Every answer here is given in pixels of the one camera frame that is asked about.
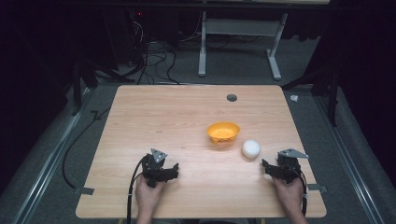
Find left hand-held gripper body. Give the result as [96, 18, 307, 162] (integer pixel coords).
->
[141, 147, 176, 189]

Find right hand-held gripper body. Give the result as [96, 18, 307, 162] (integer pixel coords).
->
[266, 147, 310, 185]

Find white round ball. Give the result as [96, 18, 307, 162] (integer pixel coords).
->
[241, 139, 262, 160]

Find orange plastic bowl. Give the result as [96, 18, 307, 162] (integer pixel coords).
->
[206, 120, 241, 144]

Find person's right hand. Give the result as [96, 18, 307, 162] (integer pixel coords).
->
[272, 175, 306, 213]

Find person's left hand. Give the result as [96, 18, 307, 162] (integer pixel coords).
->
[134, 175, 166, 213]

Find black metal stand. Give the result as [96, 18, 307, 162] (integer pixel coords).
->
[70, 57, 135, 117]
[281, 66, 340, 128]

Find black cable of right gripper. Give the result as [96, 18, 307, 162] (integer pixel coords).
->
[288, 163, 309, 217]

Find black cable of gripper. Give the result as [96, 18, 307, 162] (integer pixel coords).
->
[288, 163, 309, 217]
[126, 154, 149, 224]

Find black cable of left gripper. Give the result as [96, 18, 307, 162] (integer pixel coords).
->
[126, 154, 149, 224]

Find aluminium floor rail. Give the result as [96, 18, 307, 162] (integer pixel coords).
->
[312, 96, 387, 224]
[10, 88, 92, 224]

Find long black floor cable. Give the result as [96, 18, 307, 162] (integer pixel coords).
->
[61, 106, 111, 189]

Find black cables on floor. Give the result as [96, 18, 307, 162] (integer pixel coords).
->
[125, 18, 204, 86]

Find white metal desk frame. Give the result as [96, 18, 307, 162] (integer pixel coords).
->
[197, 10, 290, 81]

